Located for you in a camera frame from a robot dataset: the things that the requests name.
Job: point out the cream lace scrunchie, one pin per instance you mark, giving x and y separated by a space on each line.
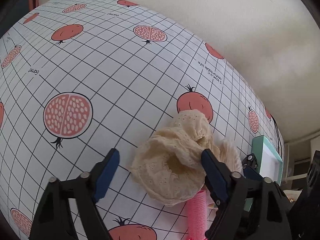
168 165

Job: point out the pink hair roller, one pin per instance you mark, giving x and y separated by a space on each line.
197 216

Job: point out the teal cardboard tray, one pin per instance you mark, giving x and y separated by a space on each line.
270 163

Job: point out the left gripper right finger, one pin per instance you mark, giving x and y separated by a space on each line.
247 208

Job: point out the pomegranate grid bedsheet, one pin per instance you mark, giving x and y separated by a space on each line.
79 77

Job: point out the cream bedside shelf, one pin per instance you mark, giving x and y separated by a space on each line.
298 156

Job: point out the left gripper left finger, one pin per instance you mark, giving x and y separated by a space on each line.
53 219

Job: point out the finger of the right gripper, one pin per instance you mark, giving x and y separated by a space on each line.
252 174

